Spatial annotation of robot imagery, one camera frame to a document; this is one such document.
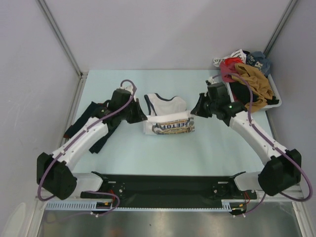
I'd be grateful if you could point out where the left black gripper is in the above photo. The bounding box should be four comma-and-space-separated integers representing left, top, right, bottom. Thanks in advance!
119, 98, 147, 124

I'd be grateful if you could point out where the white slotted cable duct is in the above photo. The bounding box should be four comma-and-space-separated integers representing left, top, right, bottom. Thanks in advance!
45, 200, 246, 213

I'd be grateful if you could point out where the tan brown garment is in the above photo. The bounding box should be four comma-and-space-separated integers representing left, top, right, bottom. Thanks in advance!
232, 63, 273, 113

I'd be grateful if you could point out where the black garment in basket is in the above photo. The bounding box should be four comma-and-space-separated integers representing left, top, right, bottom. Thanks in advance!
229, 82, 279, 105

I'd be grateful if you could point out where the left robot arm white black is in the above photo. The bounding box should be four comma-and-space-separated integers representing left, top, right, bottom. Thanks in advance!
37, 88, 147, 201

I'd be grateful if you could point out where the white printed garment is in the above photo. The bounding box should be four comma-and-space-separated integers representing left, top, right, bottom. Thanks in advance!
213, 49, 247, 67

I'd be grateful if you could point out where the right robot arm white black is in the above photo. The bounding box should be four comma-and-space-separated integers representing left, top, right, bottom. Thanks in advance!
191, 82, 302, 198

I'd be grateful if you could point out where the red pink garment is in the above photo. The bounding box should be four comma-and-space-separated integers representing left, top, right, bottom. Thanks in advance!
219, 57, 243, 83

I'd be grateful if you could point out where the left aluminium frame post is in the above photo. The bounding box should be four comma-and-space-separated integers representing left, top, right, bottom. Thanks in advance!
36, 0, 82, 78

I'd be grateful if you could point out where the white plastic laundry basket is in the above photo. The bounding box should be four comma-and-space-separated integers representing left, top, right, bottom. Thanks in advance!
224, 74, 282, 111

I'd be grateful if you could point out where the aluminium frame post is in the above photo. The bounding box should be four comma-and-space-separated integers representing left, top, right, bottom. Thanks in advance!
264, 0, 300, 57
36, 0, 82, 78

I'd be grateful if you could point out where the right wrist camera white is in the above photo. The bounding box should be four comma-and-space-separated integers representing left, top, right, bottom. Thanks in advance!
205, 77, 217, 85

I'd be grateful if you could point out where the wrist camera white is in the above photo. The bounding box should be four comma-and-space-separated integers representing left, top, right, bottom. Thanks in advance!
120, 84, 133, 93
205, 77, 217, 85

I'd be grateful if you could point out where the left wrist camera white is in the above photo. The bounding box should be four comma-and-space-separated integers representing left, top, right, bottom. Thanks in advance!
120, 84, 133, 93

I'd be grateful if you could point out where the navy tank top red trim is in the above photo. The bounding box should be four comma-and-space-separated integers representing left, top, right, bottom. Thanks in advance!
63, 100, 121, 155

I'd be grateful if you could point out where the blue denim printed garment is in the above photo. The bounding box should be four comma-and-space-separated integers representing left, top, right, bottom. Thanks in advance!
246, 51, 272, 77

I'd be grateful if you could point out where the right aluminium frame post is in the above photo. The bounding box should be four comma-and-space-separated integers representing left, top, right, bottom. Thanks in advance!
264, 0, 300, 57

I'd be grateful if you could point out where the white tank top navy trim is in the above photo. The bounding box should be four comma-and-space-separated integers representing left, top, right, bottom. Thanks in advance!
143, 93, 195, 135

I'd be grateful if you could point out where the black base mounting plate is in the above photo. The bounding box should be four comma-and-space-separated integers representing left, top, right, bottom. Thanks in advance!
80, 173, 257, 207

